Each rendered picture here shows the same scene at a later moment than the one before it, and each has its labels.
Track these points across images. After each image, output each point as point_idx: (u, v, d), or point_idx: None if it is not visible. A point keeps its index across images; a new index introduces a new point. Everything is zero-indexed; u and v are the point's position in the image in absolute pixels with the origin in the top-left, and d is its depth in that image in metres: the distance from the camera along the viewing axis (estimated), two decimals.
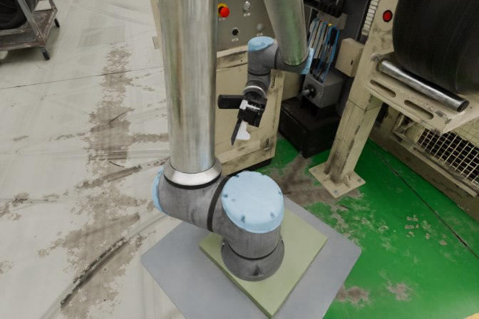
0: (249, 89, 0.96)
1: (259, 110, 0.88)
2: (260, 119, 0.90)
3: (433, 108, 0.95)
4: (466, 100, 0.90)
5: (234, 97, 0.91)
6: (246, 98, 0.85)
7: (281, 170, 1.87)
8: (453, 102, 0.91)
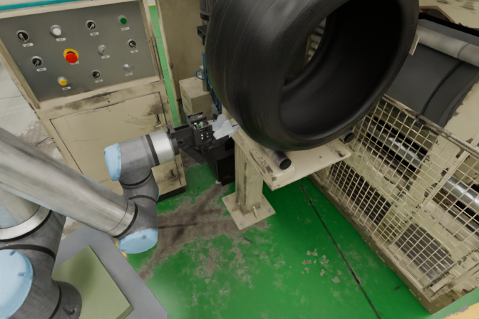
0: None
1: (208, 128, 0.74)
2: (202, 118, 0.75)
3: (264, 163, 0.93)
4: (289, 159, 0.88)
5: (198, 154, 0.79)
6: (223, 140, 0.78)
7: (194, 199, 1.85)
8: (276, 159, 0.88)
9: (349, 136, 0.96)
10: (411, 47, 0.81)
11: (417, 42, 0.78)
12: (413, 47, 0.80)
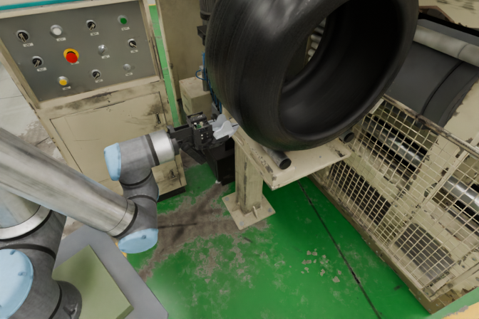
0: None
1: (208, 128, 0.74)
2: (202, 118, 0.75)
3: (264, 163, 0.93)
4: (281, 168, 0.89)
5: (198, 154, 0.79)
6: (223, 140, 0.78)
7: (194, 199, 1.85)
8: (286, 156, 0.90)
9: (353, 137, 0.97)
10: (373, 107, 0.92)
11: (380, 104, 0.91)
12: (375, 107, 0.92)
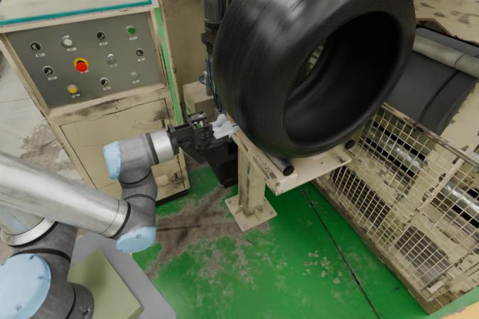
0: (173, 155, 0.74)
1: (208, 128, 0.74)
2: (202, 117, 0.75)
3: (268, 169, 0.97)
4: (284, 168, 0.90)
5: (198, 154, 0.79)
6: (223, 140, 0.78)
7: (197, 201, 1.89)
8: None
9: (353, 144, 1.01)
10: (315, 157, 0.94)
11: (323, 156, 0.94)
12: (318, 157, 0.94)
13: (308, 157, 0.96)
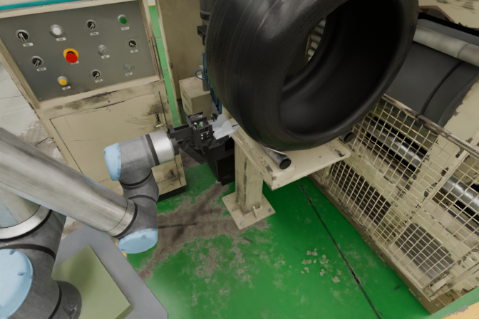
0: None
1: (208, 128, 0.74)
2: (202, 118, 0.75)
3: (264, 163, 0.93)
4: (279, 162, 0.87)
5: (198, 154, 0.79)
6: (223, 140, 0.78)
7: (194, 199, 1.85)
8: None
9: (348, 137, 0.96)
10: (276, 150, 0.81)
11: (284, 153, 0.81)
12: (279, 152, 0.80)
13: (268, 148, 0.81)
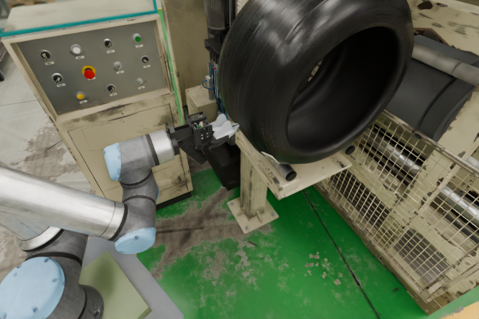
0: (173, 156, 0.74)
1: (208, 128, 0.74)
2: (202, 118, 0.75)
3: (271, 174, 1.00)
4: (289, 179, 0.96)
5: (198, 154, 0.79)
6: (223, 140, 0.78)
7: (200, 203, 1.92)
8: (291, 167, 0.96)
9: (353, 149, 1.04)
10: (271, 157, 0.81)
11: (277, 161, 0.82)
12: (273, 158, 0.81)
13: (263, 153, 0.81)
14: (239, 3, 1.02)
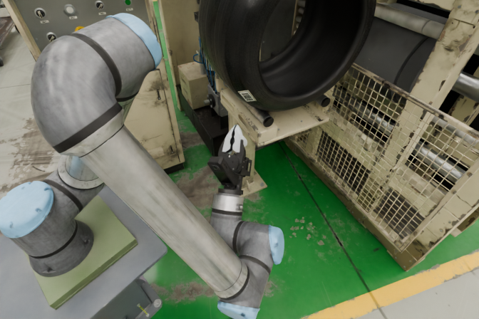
0: (217, 194, 0.80)
1: None
2: None
3: (251, 123, 1.07)
4: (267, 125, 1.04)
5: None
6: (222, 146, 0.84)
7: (192, 174, 1.99)
8: (269, 114, 1.03)
9: (328, 102, 1.11)
10: (247, 94, 0.89)
11: (254, 97, 0.90)
12: (250, 94, 0.89)
13: (239, 92, 0.89)
14: None
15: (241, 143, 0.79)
